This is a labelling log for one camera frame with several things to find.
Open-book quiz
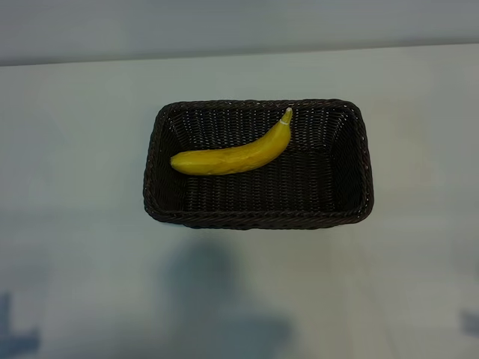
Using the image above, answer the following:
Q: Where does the yellow banana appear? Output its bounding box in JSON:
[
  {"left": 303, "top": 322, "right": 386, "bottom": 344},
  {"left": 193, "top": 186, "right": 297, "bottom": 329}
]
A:
[{"left": 170, "top": 107, "right": 294, "bottom": 177}]

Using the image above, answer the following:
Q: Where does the dark brown woven basket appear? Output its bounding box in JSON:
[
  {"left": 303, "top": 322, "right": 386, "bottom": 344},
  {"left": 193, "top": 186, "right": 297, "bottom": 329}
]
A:
[{"left": 141, "top": 98, "right": 375, "bottom": 230}]

